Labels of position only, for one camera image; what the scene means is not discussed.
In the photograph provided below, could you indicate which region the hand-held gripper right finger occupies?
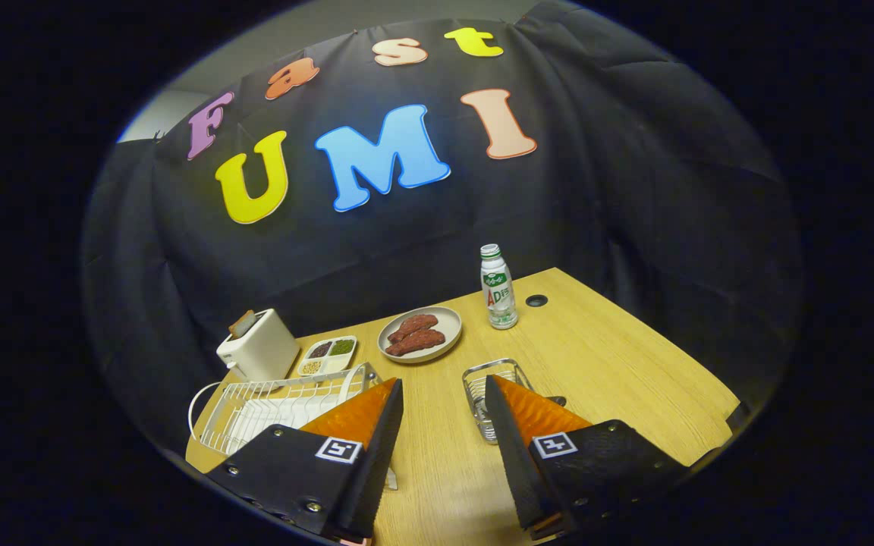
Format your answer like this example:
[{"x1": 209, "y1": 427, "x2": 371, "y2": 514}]
[{"x1": 485, "y1": 374, "x2": 692, "y2": 541}]

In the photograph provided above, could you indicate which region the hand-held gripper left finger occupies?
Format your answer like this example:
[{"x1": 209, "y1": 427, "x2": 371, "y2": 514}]
[{"x1": 206, "y1": 378, "x2": 404, "y2": 541}]

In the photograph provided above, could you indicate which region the metal wire basket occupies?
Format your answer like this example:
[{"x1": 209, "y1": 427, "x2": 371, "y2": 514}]
[{"x1": 462, "y1": 358, "x2": 536, "y2": 444}]

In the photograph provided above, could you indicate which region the white wire dish rack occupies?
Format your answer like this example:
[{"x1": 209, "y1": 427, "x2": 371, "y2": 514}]
[{"x1": 188, "y1": 362, "x2": 400, "y2": 490}]

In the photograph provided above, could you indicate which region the beige oval plate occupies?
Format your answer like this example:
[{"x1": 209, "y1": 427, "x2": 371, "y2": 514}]
[{"x1": 377, "y1": 306, "x2": 463, "y2": 365}]

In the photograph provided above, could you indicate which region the white divided bean tray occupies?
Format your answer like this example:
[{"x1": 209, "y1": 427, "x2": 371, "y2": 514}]
[{"x1": 297, "y1": 335, "x2": 358, "y2": 378}]

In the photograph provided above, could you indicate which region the red raw meat slice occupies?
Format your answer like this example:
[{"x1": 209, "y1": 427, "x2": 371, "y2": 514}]
[
  {"x1": 388, "y1": 314, "x2": 439, "y2": 344},
  {"x1": 385, "y1": 329, "x2": 446, "y2": 357}
]

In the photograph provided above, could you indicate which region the white green-label drink bottle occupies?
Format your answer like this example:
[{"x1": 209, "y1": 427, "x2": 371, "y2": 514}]
[{"x1": 479, "y1": 243, "x2": 519, "y2": 331}]

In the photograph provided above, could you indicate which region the white toaster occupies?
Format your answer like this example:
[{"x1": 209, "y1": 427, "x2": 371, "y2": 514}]
[{"x1": 216, "y1": 308, "x2": 301, "y2": 382}]

